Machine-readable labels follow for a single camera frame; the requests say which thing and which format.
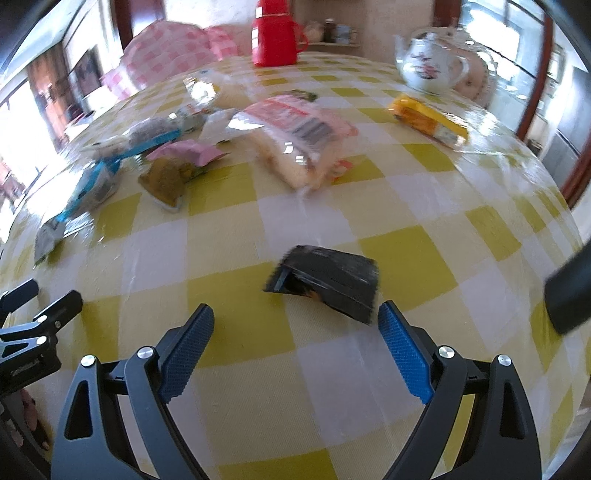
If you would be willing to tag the cream ornate dining chair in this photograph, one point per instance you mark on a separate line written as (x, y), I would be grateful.
(480, 83)

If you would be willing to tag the yellow checkered tablecloth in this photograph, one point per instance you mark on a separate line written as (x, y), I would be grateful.
(465, 240)

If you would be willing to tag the pink small snack packet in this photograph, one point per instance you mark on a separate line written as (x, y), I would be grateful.
(199, 154)

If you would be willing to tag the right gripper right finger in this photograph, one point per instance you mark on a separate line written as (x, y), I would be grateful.
(501, 440)

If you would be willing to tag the blue striped snack packet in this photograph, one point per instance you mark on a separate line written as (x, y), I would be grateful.
(97, 183)

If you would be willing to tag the green garlic snack packet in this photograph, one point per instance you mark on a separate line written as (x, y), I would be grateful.
(165, 180)

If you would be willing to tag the small green candy wrapper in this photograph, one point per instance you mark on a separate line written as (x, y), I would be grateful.
(304, 95)

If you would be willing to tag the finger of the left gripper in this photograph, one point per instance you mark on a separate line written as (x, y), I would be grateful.
(13, 299)
(58, 314)

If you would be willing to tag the pink checkered covered chair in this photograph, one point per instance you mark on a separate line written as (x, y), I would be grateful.
(164, 49)

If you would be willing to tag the white floral teapot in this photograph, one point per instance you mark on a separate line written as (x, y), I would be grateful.
(427, 65)

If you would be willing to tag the pink wafer cracker pack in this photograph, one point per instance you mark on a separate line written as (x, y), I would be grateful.
(297, 140)

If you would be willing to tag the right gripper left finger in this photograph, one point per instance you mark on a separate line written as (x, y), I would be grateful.
(92, 442)

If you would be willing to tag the red thermos jug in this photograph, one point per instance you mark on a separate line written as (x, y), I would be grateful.
(276, 38)

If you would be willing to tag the blue white milk candy packet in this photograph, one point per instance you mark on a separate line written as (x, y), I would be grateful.
(47, 237)

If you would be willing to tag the black snack packet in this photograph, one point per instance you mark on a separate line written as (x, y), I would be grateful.
(343, 281)

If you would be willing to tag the clear bag white rolls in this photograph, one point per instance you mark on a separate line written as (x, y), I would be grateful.
(209, 88)

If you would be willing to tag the corner wall shelf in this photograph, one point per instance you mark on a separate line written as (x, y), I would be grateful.
(330, 34)

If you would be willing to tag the yellow biscuit pack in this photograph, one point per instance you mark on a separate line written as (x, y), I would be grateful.
(446, 128)

